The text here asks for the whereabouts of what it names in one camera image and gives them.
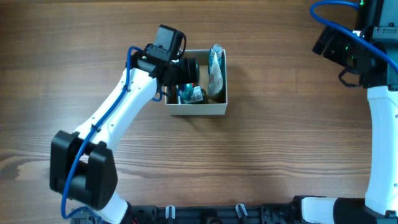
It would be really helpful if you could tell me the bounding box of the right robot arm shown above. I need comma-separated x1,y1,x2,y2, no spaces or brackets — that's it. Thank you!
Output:
295,26,397,223

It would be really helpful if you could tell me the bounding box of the red green toothpaste tube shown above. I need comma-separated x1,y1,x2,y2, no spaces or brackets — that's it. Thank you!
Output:
180,83,194,103

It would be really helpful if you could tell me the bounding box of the left blue cable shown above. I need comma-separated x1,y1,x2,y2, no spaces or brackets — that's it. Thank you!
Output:
60,45,164,220

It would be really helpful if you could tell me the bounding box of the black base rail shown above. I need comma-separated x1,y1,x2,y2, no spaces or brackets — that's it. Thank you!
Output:
71,203,296,224

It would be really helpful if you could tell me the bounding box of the white cardboard box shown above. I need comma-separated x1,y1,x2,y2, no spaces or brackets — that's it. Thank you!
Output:
164,49,228,116

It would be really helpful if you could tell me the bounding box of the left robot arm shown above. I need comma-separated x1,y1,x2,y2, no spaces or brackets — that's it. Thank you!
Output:
49,54,199,223

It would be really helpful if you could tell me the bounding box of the white lotion tube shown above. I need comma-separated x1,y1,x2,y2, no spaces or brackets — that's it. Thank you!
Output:
208,54,223,98

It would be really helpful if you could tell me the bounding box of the green white soap packet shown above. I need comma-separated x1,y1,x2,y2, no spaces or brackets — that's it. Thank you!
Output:
189,86,204,104

